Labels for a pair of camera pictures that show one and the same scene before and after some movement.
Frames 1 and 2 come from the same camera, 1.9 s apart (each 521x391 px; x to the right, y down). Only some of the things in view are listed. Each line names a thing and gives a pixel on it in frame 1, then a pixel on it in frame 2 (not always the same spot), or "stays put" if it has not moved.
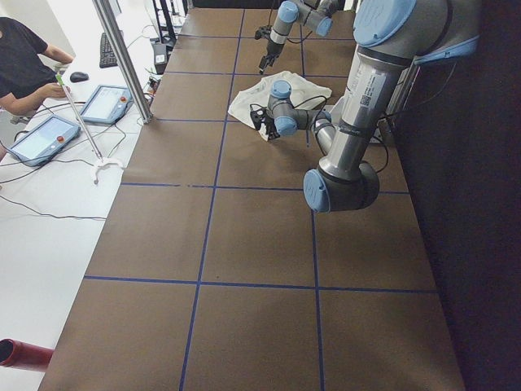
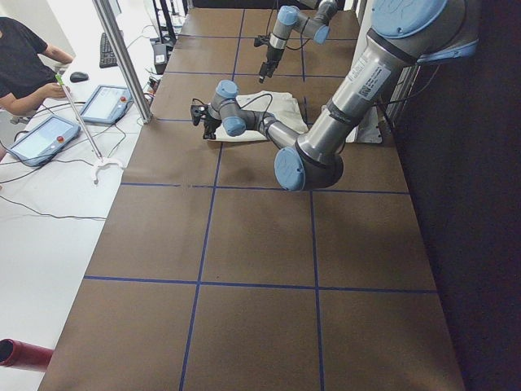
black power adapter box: x=160 y=58 stays put
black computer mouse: x=78 y=76 stays put
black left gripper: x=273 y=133 → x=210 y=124
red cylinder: x=14 y=353 stays put
